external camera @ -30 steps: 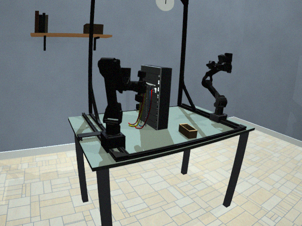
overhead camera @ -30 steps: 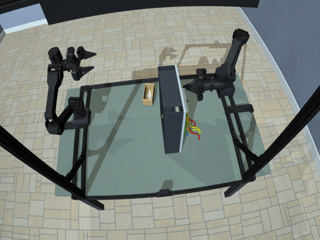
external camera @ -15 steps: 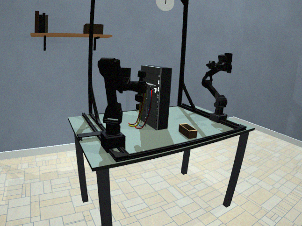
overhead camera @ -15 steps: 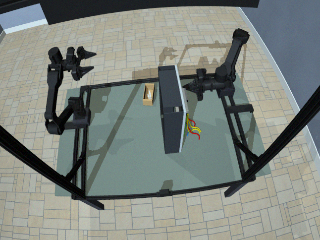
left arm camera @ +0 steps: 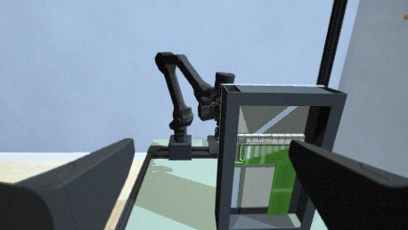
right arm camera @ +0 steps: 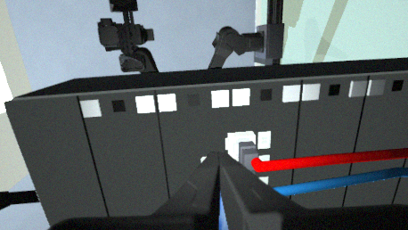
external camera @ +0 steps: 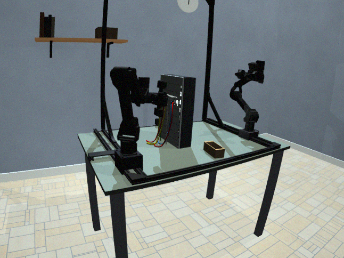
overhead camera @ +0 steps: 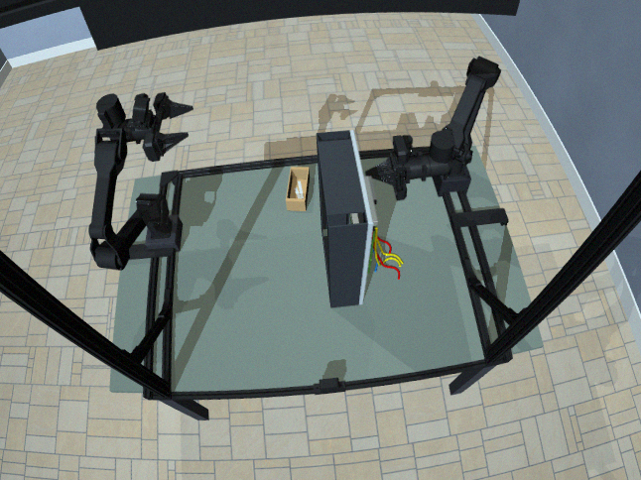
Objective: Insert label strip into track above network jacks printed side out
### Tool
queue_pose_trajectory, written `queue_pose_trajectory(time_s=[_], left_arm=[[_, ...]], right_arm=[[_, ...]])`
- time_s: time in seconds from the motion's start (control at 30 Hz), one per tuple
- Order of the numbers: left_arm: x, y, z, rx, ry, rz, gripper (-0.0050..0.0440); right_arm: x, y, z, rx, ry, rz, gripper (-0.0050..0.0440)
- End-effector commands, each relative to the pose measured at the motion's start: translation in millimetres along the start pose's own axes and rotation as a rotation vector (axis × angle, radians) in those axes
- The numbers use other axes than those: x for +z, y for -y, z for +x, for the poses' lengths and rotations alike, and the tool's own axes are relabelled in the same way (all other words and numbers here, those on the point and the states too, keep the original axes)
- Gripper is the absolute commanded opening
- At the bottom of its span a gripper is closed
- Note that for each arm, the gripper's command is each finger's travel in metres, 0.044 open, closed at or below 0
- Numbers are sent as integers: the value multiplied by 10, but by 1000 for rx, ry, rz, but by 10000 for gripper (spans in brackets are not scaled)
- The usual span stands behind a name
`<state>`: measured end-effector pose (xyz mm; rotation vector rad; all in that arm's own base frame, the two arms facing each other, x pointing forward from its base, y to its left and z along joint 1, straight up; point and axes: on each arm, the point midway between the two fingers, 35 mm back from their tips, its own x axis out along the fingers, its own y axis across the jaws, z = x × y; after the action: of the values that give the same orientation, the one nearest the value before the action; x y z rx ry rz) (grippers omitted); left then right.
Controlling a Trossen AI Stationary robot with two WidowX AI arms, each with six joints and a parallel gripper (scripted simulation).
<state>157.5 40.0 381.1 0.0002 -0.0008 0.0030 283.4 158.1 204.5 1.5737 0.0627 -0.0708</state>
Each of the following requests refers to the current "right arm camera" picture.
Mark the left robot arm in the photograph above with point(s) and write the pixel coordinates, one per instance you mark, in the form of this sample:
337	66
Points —
224	44

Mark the white row of network jacks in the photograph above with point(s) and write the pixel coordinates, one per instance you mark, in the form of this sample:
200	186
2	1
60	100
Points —
232	139

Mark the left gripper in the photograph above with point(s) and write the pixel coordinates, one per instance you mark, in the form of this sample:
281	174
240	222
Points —
127	36

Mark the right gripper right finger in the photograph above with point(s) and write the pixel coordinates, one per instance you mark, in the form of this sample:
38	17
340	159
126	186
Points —
251	204

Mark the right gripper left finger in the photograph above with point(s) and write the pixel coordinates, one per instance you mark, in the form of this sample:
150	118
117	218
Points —
200	194

